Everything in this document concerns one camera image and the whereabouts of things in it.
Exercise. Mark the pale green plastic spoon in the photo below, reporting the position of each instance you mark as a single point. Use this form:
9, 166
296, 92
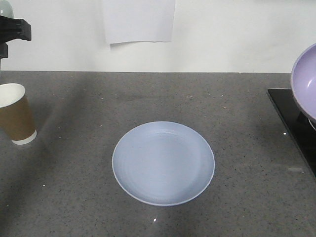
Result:
6, 9

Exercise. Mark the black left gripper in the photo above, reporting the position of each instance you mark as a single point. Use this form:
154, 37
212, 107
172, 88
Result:
12, 29

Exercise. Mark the light blue round plate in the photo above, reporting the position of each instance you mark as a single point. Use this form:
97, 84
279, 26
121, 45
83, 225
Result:
163, 163

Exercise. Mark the brown paper cup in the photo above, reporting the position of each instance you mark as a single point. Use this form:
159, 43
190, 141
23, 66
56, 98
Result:
15, 114

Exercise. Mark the white paper sheet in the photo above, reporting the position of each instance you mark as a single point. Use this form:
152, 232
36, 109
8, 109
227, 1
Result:
138, 20

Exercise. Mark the black glass cooktop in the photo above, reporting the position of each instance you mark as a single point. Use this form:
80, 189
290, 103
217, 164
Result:
297, 124

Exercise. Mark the lavender plastic bowl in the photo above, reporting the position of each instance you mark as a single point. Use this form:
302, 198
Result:
303, 82

